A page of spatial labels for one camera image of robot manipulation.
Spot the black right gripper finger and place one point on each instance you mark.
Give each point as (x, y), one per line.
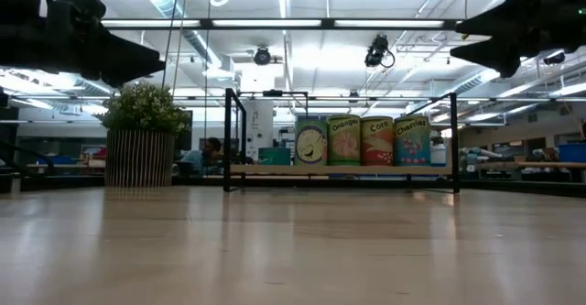
(499, 21)
(499, 57)

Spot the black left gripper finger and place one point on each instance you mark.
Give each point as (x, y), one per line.
(133, 57)
(116, 79)

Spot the blue cherries can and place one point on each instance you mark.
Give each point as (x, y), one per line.
(412, 142)

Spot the corn can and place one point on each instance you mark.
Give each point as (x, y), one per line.
(376, 142)

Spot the green oranges can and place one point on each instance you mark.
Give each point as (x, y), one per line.
(343, 142)

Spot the green smiley face can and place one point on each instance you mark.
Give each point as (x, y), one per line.
(311, 144)

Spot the black metal wooden shelf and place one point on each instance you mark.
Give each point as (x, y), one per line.
(454, 149)

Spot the potted plant striped pot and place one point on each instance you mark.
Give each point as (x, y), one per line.
(139, 158)

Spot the person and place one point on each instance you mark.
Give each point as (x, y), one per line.
(203, 156)

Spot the blue storage bin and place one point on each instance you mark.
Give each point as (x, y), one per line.
(572, 152)

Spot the black aluminium rig frame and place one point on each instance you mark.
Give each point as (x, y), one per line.
(206, 23)

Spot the round black overhead camera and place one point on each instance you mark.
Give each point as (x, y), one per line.
(262, 56)

